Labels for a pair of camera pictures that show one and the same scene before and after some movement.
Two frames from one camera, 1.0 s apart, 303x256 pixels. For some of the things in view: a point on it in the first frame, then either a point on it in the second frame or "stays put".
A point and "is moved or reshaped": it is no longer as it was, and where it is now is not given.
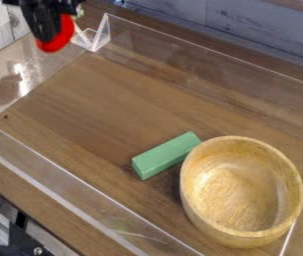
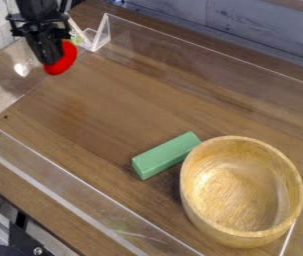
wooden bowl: (241, 189) stays put
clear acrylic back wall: (218, 78) stays put
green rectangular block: (154, 160) stays put
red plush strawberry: (63, 37) is moved or reshaped
